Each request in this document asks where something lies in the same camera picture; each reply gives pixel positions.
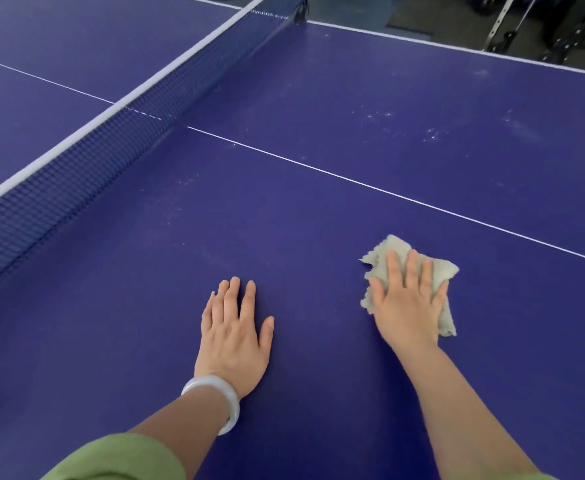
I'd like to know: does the person's right hand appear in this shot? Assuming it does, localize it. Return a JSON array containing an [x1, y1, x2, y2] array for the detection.
[[367, 248, 450, 353]]

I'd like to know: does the black cable gym machine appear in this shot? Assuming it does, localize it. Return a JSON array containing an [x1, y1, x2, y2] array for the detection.
[[481, 0, 585, 67]]

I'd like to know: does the person's right forearm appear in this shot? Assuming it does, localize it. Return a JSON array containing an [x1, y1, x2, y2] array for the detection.
[[392, 344, 543, 480]]

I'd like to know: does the person's left hand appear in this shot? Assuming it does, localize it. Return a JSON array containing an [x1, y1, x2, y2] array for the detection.
[[194, 276, 276, 401]]

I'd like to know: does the white jade bracelet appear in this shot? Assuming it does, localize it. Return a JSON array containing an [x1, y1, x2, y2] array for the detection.
[[180, 374, 241, 437]]

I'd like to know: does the dark table tennis net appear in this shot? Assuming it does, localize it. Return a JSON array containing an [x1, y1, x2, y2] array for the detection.
[[0, 0, 309, 298]]

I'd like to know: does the dark floor mat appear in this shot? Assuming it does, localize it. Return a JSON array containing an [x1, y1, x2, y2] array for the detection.
[[386, 0, 585, 77]]

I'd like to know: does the person's left forearm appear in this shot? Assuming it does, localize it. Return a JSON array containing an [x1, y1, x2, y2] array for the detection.
[[127, 392, 231, 480]]

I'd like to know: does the grey cleaning cloth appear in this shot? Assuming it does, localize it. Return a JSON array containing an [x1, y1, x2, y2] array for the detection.
[[360, 234, 460, 338]]

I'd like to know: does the blue table tennis table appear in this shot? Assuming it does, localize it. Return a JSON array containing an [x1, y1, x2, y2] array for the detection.
[[0, 0, 585, 480]]

